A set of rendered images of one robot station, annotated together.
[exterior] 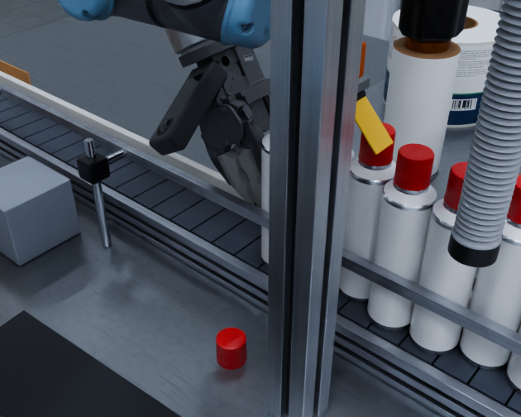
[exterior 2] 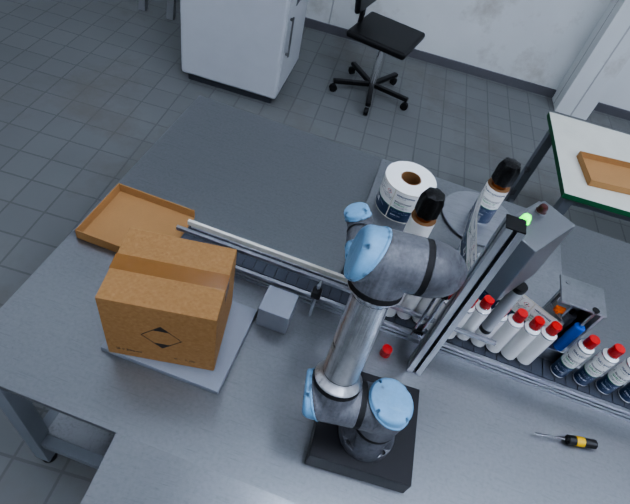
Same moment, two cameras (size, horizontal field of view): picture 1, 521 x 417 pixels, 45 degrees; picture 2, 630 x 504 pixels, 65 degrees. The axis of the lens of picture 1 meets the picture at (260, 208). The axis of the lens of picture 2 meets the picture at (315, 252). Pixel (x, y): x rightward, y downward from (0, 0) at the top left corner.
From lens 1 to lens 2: 1.12 m
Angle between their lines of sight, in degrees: 29
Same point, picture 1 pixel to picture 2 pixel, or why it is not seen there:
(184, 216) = (342, 299)
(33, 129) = (240, 258)
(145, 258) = (328, 318)
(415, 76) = (422, 231)
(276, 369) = (418, 360)
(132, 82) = (242, 201)
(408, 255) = not seen: hidden behind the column
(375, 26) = (273, 64)
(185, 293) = not seen: hidden behind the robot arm
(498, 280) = (476, 322)
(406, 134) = not seen: hidden behind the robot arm
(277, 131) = (448, 315)
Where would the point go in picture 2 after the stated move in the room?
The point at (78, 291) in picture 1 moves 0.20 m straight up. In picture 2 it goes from (316, 340) to (328, 305)
